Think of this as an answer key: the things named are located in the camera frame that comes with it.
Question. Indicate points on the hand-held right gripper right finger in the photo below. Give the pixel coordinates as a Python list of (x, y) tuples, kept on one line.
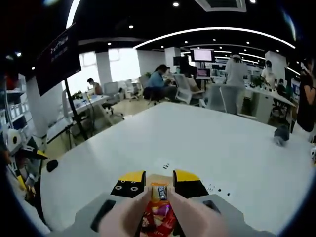
[(219, 207)]

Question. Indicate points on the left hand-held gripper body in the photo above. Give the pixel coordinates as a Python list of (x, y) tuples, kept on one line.
[(14, 139)]

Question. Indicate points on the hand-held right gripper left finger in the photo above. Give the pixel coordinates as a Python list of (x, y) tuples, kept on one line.
[(91, 217)]

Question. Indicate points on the pink food tongs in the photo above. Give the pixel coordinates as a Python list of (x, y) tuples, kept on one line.
[(118, 217)]

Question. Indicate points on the large red food packet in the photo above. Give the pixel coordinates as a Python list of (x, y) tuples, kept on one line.
[(149, 217)]

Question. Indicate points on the beige hexagonal container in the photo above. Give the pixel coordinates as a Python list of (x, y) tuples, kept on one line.
[(160, 178)]

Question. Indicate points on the small black object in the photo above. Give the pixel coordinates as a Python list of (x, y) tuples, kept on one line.
[(52, 166)]

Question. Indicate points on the white storage shelf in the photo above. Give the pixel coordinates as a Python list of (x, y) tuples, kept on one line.
[(17, 108)]

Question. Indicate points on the black display stand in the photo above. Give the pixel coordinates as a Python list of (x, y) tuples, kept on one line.
[(74, 108)]

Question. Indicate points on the white office desk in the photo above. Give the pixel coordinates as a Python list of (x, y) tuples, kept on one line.
[(81, 106)]

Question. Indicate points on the green potted plant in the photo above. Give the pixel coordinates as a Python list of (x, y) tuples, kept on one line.
[(77, 95), (256, 81)]

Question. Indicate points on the large black display screen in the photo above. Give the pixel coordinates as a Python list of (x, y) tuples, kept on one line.
[(59, 61)]

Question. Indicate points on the grey pouch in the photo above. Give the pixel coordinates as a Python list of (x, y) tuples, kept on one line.
[(281, 135)]

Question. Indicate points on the white office chair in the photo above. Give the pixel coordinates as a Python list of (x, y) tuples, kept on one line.
[(132, 90), (222, 100), (112, 91), (185, 90)]

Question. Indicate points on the white ceiling light strip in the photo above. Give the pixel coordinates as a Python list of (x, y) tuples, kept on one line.
[(72, 13)]

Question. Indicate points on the curved ceiling light strip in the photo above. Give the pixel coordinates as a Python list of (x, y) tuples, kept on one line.
[(214, 29)]

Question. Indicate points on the ceiling air conditioner vent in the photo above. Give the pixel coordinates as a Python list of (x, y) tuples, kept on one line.
[(222, 5)]

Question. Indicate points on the lit wall screen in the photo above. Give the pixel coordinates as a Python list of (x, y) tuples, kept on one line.
[(202, 55)]

